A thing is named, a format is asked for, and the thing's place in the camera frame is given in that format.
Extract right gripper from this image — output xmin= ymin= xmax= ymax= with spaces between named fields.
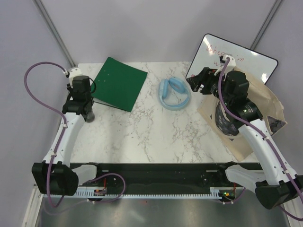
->
xmin=187 ymin=67 xmax=232 ymax=106

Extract dark cola bottle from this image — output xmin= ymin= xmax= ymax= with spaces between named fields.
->
xmin=85 ymin=109 xmax=95 ymax=123

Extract beige canvas bag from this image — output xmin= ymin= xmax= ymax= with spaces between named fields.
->
xmin=197 ymin=72 xmax=287 ymax=161

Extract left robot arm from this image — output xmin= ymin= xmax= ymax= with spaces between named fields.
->
xmin=32 ymin=75 xmax=104 ymax=196

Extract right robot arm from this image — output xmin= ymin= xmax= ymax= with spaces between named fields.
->
xmin=186 ymin=67 xmax=303 ymax=209

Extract blue headphones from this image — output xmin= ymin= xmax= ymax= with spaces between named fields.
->
xmin=158 ymin=77 xmax=191 ymax=111

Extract small whiteboard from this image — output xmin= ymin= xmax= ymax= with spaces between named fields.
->
xmin=186 ymin=34 xmax=278 ymax=84

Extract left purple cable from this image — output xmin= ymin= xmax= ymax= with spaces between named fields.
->
xmin=24 ymin=61 xmax=71 ymax=208

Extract purple cable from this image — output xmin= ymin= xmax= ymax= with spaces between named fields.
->
xmin=217 ymin=56 xmax=303 ymax=219
xmin=24 ymin=61 xmax=71 ymax=208

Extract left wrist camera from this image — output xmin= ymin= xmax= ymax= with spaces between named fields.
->
xmin=63 ymin=67 xmax=83 ymax=84

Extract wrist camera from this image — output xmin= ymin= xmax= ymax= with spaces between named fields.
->
xmin=214 ymin=54 xmax=236 ymax=75
xmin=63 ymin=67 xmax=83 ymax=84

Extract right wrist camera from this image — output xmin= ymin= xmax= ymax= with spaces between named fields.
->
xmin=214 ymin=54 xmax=236 ymax=75

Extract green ring binder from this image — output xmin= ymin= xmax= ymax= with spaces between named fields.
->
xmin=93 ymin=57 xmax=147 ymax=112

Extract white cable duct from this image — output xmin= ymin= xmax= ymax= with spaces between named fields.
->
xmin=67 ymin=187 xmax=222 ymax=200

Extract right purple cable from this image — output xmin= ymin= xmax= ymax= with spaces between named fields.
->
xmin=217 ymin=56 xmax=303 ymax=219

